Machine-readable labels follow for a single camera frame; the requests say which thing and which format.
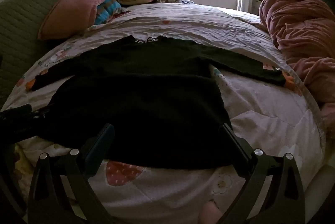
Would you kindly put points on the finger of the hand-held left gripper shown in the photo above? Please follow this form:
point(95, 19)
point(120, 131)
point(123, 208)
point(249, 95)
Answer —
point(18, 112)

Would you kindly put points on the green quilted headboard cover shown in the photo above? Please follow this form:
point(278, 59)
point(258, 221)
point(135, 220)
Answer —
point(18, 30)

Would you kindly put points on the blue striped cloth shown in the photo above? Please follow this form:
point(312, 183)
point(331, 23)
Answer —
point(106, 10)

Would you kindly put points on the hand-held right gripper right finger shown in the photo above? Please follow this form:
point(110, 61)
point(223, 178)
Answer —
point(239, 151)

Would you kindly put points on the strawberry print bed quilt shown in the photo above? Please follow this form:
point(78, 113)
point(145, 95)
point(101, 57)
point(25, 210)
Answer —
point(261, 114)

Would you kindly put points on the black knit sweater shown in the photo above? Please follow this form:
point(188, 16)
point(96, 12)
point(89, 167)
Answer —
point(146, 98)

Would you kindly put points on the white bedside furniture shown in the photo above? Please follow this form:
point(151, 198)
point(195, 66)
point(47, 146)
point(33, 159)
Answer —
point(259, 1)

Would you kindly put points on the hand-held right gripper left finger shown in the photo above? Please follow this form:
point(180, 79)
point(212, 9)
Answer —
point(100, 150)

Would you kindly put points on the pink rumpled blanket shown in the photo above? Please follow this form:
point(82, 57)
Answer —
point(301, 30)

